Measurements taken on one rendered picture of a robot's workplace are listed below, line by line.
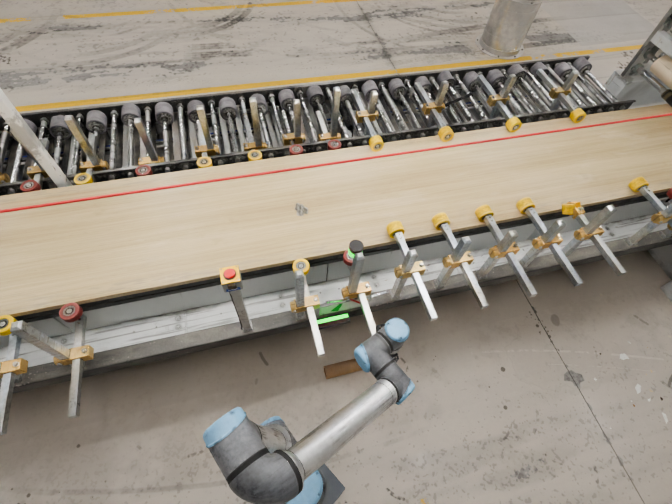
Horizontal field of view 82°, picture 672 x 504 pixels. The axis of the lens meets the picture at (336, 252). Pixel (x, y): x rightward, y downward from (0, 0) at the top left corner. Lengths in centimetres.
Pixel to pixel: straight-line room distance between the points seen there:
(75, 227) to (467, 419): 241
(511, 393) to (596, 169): 148
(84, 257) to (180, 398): 104
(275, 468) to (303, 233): 118
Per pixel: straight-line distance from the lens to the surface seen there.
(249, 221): 201
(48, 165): 244
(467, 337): 287
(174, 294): 199
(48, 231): 230
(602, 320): 344
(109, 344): 220
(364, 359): 139
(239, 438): 107
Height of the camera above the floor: 250
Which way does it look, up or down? 57 degrees down
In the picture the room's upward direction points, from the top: 7 degrees clockwise
